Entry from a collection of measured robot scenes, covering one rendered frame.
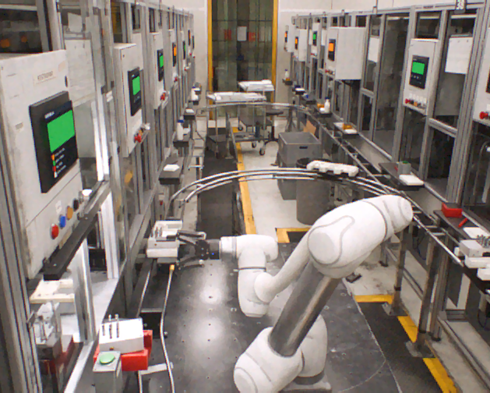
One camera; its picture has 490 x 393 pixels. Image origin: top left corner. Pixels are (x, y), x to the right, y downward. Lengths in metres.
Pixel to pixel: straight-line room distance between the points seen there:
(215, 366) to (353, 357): 0.54
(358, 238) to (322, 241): 0.09
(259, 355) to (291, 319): 0.20
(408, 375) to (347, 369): 1.15
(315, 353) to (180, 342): 0.59
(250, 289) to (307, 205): 3.13
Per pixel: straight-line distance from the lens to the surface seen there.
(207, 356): 1.97
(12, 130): 1.06
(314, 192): 4.68
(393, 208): 1.30
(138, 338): 1.52
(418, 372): 3.11
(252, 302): 1.68
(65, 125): 1.29
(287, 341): 1.49
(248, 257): 1.70
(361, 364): 1.99
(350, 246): 1.17
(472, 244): 2.52
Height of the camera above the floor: 1.91
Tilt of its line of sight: 20 degrees down
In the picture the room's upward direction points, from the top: 1 degrees clockwise
